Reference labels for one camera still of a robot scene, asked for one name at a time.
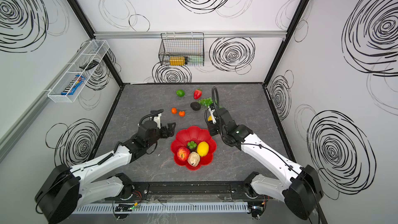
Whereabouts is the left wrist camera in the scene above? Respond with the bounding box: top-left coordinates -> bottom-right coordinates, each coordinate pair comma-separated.
150,113 -> 162,129

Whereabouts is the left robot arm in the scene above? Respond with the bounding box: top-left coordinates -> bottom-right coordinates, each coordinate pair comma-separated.
34,109 -> 176,224

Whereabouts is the red flower-shaped fruit bowl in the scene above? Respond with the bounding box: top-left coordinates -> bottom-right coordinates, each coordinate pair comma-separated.
171,126 -> 217,171

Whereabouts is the white wire shelf basket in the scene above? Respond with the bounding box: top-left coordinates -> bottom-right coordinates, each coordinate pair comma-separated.
47,39 -> 110,103

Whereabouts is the green item in basket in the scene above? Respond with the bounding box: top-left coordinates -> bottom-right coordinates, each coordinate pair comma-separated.
187,56 -> 204,66

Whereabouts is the yellow box in basket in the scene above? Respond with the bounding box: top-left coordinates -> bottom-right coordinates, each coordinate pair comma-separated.
169,56 -> 187,66

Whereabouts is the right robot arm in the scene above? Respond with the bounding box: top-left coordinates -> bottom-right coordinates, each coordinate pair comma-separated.
208,87 -> 324,220

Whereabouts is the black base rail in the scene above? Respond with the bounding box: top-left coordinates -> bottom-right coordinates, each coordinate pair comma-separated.
105,180 -> 315,201

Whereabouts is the blue candy packet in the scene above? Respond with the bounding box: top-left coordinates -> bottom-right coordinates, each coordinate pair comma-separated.
61,75 -> 86,95

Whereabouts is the red strawberry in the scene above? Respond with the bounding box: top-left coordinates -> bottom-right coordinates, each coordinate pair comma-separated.
194,89 -> 203,100

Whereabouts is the beige garlic bulb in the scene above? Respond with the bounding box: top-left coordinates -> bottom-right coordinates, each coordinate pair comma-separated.
187,152 -> 201,167

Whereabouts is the green lime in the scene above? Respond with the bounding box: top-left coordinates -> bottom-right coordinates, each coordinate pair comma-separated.
176,90 -> 185,97

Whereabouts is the dark avocado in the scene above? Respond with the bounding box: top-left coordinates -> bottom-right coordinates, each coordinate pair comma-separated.
190,102 -> 201,111

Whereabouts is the black remote control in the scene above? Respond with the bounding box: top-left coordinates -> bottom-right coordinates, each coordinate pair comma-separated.
79,60 -> 99,71

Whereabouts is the yellow lemon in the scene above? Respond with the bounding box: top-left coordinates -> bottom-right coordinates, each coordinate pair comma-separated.
197,142 -> 209,157

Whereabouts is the black wire basket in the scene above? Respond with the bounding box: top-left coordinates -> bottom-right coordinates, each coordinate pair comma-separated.
158,32 -> 205,66

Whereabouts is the grey slotted cable duct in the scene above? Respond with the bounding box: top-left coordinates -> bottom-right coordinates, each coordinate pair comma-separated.
73,202 -> 249,215

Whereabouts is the red apple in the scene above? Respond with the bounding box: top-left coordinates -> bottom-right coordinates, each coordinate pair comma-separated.
177,147 -> 191,162

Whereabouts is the green grape bunch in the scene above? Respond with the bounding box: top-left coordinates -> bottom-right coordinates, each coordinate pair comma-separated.
198,97 -> 214,107

